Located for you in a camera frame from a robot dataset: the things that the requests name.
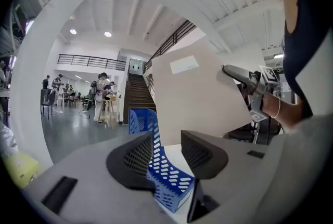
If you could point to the black balcony railing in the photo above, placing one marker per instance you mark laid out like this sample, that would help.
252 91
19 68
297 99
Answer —
91 62

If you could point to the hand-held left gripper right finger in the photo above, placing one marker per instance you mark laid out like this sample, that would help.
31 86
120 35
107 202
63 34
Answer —
205 158

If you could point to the person's right forearm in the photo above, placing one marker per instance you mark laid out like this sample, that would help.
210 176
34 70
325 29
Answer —
288 111

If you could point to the yellow sponge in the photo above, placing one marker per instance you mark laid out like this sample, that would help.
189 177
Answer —
20 168

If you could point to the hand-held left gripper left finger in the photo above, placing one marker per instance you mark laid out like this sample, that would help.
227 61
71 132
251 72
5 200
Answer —
127 163

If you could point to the round wooden table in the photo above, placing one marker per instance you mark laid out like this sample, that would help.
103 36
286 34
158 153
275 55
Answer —
110 111

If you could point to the round ceiling light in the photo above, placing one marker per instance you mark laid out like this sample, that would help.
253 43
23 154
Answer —
108 34
73 31

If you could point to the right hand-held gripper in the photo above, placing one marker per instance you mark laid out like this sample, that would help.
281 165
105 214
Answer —
260 87

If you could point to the black stair railing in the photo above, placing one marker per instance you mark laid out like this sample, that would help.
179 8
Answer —
171 38

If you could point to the person's dark top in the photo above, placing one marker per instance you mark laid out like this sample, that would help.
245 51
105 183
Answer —
312 23

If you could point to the dark wooden staircase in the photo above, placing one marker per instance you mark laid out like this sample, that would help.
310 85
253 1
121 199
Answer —
138 95

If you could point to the blue file rack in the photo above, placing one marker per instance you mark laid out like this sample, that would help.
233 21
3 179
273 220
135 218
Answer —
169 178

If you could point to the white ceiling tube light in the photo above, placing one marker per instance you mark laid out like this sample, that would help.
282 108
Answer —
278 55

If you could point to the black dining chair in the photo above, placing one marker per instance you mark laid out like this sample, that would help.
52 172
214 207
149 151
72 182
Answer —
48 98

